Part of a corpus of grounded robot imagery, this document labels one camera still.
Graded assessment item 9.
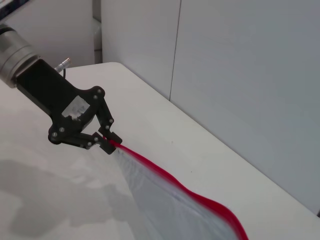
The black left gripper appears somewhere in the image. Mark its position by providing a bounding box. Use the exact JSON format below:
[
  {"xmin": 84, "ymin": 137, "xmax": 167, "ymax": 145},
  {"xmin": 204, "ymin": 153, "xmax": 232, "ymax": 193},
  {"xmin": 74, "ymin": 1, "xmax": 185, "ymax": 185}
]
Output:
[{"xmin": 16, "ymin": 58, "xmax": 124, "ymax": 155}]

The clear document bag red zip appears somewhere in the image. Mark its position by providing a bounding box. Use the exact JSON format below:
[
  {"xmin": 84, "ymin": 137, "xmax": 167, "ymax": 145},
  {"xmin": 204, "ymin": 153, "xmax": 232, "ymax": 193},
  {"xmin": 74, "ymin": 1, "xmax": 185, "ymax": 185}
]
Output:
[{"xmin": 106, "ymin": 137, "xmax": 251, "ymax": 240}]

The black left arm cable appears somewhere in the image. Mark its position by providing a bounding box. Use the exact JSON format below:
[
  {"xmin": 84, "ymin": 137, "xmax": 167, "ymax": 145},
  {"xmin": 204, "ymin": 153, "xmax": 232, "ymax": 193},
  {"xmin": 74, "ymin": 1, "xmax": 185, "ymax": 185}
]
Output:
[{"xmin": 54, "ymin": 57, "xmax": 73, "ymax": 79}]

